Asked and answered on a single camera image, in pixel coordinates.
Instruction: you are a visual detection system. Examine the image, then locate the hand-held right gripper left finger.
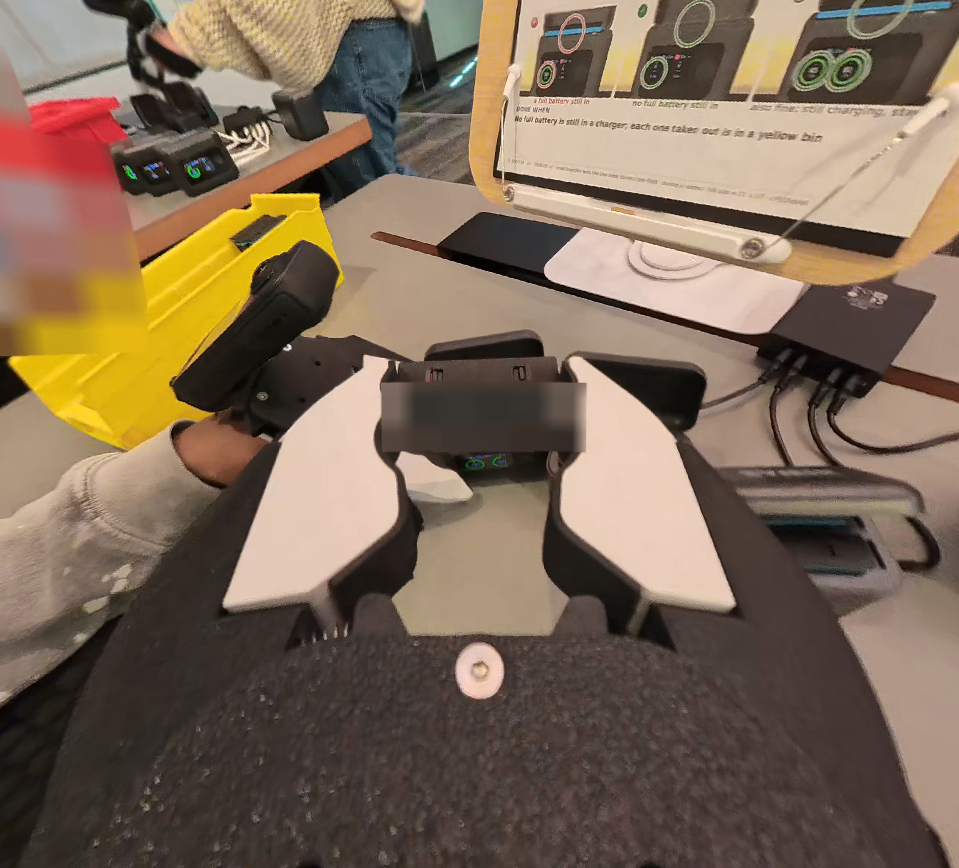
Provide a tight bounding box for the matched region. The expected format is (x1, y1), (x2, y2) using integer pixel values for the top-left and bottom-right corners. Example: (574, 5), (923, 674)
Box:
(221, 355), (422, 616)

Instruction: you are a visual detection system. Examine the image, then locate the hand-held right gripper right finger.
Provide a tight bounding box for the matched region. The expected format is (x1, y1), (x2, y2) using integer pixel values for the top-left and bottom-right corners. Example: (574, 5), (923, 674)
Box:
(541, 355), (740, 616)

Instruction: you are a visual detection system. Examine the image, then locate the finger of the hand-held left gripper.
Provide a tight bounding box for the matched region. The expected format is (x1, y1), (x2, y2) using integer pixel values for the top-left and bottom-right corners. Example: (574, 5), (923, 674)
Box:
(395, 449), (480, 506)

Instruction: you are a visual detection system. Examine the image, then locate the yellow plastic bin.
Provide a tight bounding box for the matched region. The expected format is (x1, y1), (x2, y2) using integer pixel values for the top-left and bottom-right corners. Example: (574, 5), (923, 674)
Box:
(12, 193), (346, 451)

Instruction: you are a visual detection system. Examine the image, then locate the black camera battery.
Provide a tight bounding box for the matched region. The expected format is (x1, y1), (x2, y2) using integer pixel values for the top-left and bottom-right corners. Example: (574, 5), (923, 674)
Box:
(380, 356), (582, 390)
(228, 214), (289, 249)

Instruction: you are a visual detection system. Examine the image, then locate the black battery charger case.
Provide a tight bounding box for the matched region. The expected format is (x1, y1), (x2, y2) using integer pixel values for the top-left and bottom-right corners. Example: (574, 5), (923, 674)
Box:
(165, 127), (241, 192)
(113, 134), (188, 198)
(425, 331), (708, 487)
(717, 464), (938, 617)

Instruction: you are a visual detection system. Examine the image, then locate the person's left hand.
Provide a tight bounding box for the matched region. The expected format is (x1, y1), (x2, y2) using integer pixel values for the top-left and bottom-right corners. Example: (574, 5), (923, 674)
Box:
(173, 412), (278, 491)

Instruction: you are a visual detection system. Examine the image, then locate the wooden work table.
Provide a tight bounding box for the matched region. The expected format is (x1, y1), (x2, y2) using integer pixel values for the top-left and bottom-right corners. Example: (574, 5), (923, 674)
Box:
(128, 67), (373, 262)

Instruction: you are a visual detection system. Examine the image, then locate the white base mat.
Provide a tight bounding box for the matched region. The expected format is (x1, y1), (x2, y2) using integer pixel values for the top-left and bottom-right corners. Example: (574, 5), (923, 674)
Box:
(541, 227), (812, 336)

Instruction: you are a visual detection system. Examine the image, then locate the dark flat mat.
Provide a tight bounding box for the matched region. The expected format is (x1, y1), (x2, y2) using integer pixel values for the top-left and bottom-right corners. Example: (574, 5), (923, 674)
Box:
(437, 211), (582, 279)

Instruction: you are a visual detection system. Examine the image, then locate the black charging hub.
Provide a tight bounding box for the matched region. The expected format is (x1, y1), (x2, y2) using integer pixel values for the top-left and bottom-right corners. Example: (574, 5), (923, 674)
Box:
(756, 280), (939, 400)

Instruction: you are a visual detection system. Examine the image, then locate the white clip bar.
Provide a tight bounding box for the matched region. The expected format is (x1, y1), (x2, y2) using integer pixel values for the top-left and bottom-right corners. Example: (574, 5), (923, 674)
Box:
(499, 184), (795, 267)

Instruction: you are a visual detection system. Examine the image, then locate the black charging cable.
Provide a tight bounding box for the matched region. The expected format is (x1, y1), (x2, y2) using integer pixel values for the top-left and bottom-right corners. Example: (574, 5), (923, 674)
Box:
(825, 386), (959, 455)
(768, 367), (798, 467)
(802, 371), (843, 452)
(697, 359), (783, 412)

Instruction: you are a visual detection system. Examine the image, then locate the thin grey cord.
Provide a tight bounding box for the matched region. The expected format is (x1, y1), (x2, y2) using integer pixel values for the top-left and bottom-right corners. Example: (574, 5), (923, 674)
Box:
(780, 86), (959, 252)

